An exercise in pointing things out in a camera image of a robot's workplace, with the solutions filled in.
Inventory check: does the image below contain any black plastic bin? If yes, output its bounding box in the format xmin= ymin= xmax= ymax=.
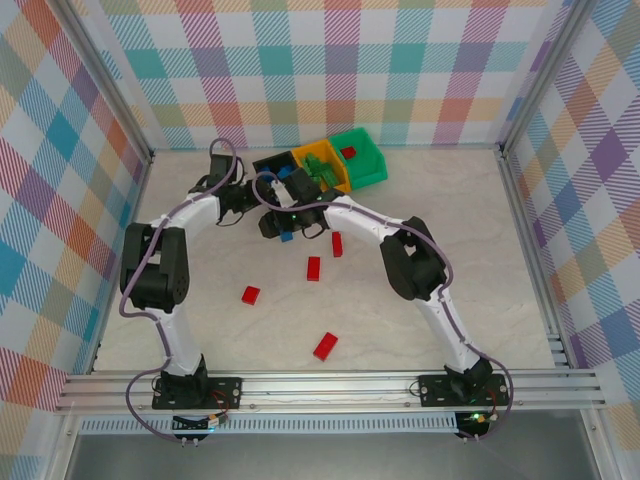
xmin=252 ymin=148 xmax=304 ymax=189

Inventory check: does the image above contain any yellow plastic bin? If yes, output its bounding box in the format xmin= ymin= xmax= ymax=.
xmin=291 ymin=139 xmax=354 ymax=195

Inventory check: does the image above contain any green plastic bin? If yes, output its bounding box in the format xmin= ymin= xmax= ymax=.
xmin=329 ymin=127 xmax=389 ymax=191

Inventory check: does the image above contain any black connector board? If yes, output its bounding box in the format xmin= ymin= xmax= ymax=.
xmin=171 ymin=412 xmax=230 ymax=448
xmin=453 ymin=409 xmax=501 ymax=444

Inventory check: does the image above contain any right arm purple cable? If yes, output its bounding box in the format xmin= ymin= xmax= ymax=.
xmin=251 ymin=171 xmax=515 ymax=444

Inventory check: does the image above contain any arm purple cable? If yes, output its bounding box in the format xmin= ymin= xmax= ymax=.
xmin=117 ymin=138 xmax=237 ymax=445
xmin=251 ymin=171 xmax=515 ymax=444

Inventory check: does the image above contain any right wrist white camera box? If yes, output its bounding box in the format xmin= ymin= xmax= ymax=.
xmin=272 ymin=180 xmax=297 ymax=207

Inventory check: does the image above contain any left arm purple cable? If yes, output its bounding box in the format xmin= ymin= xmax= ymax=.
xmin=117 ymin=138 xmax=237 ymax=445

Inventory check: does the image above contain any aluminium side rail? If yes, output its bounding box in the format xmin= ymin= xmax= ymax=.
xmin=87 ymin=152 xmax=156 ymax=375
xmin=497 ymin=144 xmax=576 ymax=374

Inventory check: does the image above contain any aluminium frame post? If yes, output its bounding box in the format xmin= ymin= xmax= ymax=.
xmin=58 ymin=0 xmax=155 ymax=164
xmin=498 ymin=0 xmax=599 ymax=156

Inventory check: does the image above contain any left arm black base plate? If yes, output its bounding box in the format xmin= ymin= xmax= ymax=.
xmin=151 ymin=375 xmax=243 ymax=411

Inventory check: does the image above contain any aluminium mounting rail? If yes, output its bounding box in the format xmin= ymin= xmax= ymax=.
xmin=53 ymin=370 xmax=607 ymax=415

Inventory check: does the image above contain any white slotted cable duct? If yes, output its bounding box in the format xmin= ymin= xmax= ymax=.
xmin=78 ymin=417 xmax=460 ymax=435

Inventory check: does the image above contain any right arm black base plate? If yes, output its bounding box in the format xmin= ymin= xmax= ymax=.
xmin=416 ymin=373 xmax=512 ymax=408

